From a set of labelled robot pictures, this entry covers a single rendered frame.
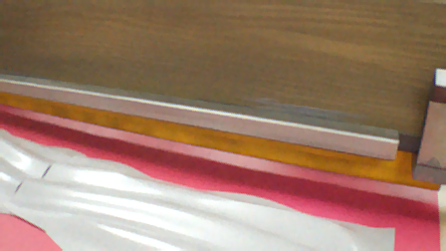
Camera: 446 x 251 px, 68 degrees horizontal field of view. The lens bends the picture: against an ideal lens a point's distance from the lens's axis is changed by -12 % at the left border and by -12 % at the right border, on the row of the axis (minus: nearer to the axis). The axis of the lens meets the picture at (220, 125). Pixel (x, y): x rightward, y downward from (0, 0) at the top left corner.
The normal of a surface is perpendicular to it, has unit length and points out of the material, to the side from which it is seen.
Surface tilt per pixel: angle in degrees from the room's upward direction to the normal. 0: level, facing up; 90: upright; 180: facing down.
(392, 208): 0
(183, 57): 90
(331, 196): 0
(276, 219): 33
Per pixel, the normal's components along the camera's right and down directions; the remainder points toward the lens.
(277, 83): -0.41, 0.34
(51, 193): -0.11, -0.61
